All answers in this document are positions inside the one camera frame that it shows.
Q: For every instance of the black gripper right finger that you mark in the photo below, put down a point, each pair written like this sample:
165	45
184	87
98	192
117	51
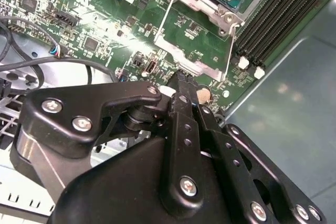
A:
228	150

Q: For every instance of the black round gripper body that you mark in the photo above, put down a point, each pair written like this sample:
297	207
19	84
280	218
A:
118	187

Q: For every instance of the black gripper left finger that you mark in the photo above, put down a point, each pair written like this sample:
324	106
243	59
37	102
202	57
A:
65	108

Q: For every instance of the metal socket cover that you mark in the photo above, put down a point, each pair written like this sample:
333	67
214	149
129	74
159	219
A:
207	69

